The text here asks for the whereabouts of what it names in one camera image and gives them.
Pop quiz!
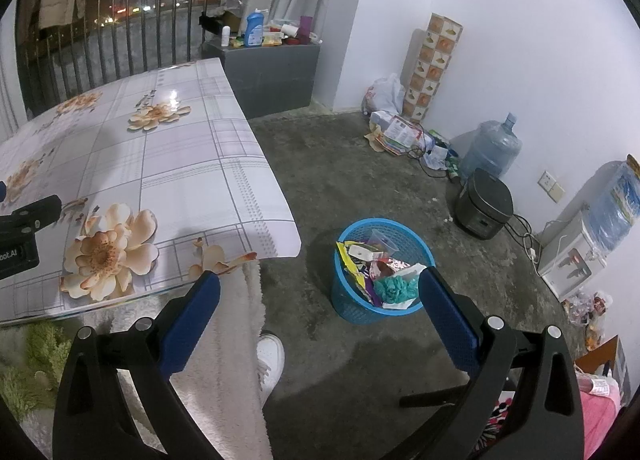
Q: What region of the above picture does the black box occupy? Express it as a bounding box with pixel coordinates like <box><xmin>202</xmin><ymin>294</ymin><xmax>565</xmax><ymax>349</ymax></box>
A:
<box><xmin>199</xmin><ymin>11</ymin><xmax>226</xmax><ymax>35</ymax></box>

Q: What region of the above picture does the white shoe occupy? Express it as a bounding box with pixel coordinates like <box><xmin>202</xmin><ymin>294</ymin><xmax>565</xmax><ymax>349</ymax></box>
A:
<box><xmin>256</xmin><ymin>334</ymin><xmax>285</xmax><ymax>391</ymax></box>

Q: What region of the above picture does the wall socket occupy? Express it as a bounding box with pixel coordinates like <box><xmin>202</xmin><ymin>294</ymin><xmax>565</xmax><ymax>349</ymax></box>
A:
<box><xmin>537</xmin><ymin>170</ymin><xmax>565</xmax><ymax>203</ymax></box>

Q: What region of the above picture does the dark rice cooker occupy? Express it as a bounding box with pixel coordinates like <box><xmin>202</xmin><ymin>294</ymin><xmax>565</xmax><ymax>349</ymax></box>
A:
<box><xmin>454</xmin><ymin>168</ymin><xmax>515</xmax><ymax>241</ymax></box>

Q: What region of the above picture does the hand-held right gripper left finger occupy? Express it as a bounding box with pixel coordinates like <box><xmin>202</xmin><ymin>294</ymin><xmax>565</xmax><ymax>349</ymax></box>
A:
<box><xmin>52</xmin><ymin>270</ymin><xmax>221</xmax><ymax>460</ymax></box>

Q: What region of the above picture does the brown cardboard box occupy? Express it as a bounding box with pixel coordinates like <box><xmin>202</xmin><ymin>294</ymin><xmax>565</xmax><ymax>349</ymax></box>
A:
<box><xmin>575</xmin><ymin>335</ymin><xmax>632</xmax><ymax>393</ymax></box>

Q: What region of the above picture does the grey cabinet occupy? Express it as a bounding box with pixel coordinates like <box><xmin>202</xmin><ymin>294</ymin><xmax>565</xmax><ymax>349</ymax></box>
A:
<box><xmin>202</xmin><ymin>37</ymin><xmax>321</xmax><ymax>119</ymax></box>

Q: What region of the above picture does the pink cloth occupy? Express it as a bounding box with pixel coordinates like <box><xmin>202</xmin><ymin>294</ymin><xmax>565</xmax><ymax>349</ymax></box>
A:
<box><xmin>575</xmin><ymin>372</ymin><xmax>623</xmax><ymax>460</ymax></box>

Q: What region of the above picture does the plastic bag of snacks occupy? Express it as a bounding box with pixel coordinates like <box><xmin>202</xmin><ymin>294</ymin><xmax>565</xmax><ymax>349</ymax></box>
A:
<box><xmin>562</xmin><ymin>290</ymin><xmax>613</xmax><ymax>338</ymax></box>

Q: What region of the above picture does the teal plastic bag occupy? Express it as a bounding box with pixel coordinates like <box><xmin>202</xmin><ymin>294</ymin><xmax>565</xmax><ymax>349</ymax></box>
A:
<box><xmin>373</xmin><ymin>274</ymin><xmax>420</xmax><ymax>307</ymax></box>

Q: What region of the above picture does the red plastic wrapper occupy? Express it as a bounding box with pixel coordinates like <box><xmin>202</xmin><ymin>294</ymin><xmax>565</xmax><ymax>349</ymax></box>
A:
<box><xmin>370</xmin><ymin>260</ymin><xmax>411</xmax><ymax>281</ymax></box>

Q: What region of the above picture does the blue water jug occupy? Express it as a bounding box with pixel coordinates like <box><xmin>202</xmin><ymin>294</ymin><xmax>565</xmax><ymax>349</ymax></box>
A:
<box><xmin>459</xmin><ymin>112</ymin><xmax>523</xmax><ymax>183</ymax></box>

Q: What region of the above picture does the blue plastic wastebasket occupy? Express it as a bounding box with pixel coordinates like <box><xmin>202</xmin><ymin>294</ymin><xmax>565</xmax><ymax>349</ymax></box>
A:
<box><xmin>331</xmin><ymin>218</ymin><xmax>435</xmax><ymax>325</ymax></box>

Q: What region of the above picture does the green fluffy cloth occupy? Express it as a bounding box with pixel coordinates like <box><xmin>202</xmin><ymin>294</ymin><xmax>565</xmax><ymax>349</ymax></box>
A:
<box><xmin>0</xmin><ymin>322</ymin><xmax>73</xmax><ymax>423</ymax></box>

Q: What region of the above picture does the white plastic bag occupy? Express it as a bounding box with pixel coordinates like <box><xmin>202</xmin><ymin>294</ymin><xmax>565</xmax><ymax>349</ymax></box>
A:
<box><xmin>362</xmin><ymin>73</ymin><xmax>406</xmax><ymax>115</ymax></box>

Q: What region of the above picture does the white paper sheet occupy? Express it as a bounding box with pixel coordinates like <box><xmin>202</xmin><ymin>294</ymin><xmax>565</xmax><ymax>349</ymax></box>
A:
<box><xmin>382</xmin><ymin>262</ymin><xmax>428</xmax><ymax>311</ymax></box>

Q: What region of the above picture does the white fluffy robe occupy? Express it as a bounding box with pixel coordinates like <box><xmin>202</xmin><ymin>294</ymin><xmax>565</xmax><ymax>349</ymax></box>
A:
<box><xmin>20</xmin><ymin>260</ymin><xmax>273</xmax><ymax>460</ymax></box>

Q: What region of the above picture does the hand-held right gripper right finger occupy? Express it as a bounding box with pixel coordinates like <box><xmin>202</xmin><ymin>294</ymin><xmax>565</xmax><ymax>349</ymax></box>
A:
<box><xmin>385</xmin><ymin>266</ymin><xmax>585</xmax><ymax>460</ymax></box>

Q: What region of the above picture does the blue detergent bottle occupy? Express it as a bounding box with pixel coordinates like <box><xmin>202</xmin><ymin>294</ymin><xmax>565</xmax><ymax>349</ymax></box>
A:
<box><xmin>244</xmin><ymin>8</ymin><xmax>265</xmax><ymax>48</ymax></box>

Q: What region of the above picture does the small cardboard box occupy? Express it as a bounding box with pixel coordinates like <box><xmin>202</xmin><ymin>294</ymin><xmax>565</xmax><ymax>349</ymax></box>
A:
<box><xmin>222</xmin><ymin>10</ymin><xmax>251</xmax><ymax>31</ymax></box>

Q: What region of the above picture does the covered water jug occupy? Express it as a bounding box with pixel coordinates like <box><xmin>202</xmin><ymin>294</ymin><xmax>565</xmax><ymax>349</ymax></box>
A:
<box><xmin>587</xmin><ymin>155</ymin><xmax>640</xmax><ymax>253</ymax></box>

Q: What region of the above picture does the black chair base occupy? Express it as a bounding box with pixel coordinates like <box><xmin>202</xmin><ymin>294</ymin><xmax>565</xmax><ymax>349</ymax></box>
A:
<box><xmin>399</xmin><ymin>379</ymin><xmax>481</xmax><ymax>409</ymax></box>

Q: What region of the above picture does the yellow and black snack bag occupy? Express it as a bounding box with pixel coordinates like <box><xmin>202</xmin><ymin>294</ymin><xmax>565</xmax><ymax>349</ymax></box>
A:
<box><xmin>336</xmin><ymin>241</ymin><xmax>373</xmax><ymax>303</ymax></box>

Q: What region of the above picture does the white water dispenser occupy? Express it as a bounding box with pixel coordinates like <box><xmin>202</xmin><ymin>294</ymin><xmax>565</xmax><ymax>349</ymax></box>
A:
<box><xmin>537</xmin><ymin>212</ymin><xmax>608</xmax><ymax>301</ymax></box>

